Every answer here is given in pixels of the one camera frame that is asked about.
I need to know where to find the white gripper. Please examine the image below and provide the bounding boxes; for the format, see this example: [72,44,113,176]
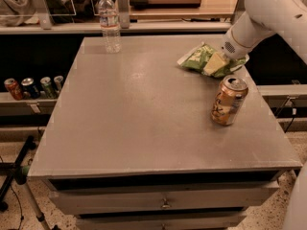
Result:
[203,11,272,76]

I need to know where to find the green jalapeno chip bag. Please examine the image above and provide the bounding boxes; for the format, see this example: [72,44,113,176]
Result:
[177,42,249,79]

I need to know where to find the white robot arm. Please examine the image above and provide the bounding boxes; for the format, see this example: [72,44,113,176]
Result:
[217,0,307,62]

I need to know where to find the clear plastic water bottle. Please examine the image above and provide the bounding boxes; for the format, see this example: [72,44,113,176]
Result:
[98,0,121,53]

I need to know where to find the orange soda can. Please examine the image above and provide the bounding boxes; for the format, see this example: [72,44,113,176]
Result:
[211,76,248,126]

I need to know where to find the grey drawer cabinet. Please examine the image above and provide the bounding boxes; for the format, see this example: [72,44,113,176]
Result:
[29,34,301,220]

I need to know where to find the silver soda can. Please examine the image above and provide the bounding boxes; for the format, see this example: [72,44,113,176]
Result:
[54,76,64,92]

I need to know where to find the green soda can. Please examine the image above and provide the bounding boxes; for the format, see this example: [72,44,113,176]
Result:
[40,77,57,99]

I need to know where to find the dark blue soda can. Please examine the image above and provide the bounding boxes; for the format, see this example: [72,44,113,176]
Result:
[21,78,40,99]

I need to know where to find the red soda can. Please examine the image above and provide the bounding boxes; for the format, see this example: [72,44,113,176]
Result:
[4,78,23,101]

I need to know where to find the grey cloth bundle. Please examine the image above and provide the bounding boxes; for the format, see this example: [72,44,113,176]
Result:
[0,0,72,27]

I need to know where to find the middle metal bracket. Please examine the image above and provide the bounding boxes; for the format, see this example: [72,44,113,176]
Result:
[117,0,130,29]

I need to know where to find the upper drawer with handle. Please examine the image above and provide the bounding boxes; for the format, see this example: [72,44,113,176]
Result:
[50,181,279,215]

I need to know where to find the drawer with handle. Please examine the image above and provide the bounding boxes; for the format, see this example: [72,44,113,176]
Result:
[76,211,246,230]
[50,181,279,215]

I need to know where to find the lower drawer with handle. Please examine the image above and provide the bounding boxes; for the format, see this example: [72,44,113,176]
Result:
[76,211,246,230]

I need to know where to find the grey shelf rail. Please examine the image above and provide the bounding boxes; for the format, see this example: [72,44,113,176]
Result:
[0,92,57,116]

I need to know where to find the left metal bracket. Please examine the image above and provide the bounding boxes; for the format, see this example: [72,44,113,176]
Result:
[32,0,53,30]

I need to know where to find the black stand with cable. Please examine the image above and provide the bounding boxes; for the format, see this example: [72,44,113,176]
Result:
[0,135,61,230]

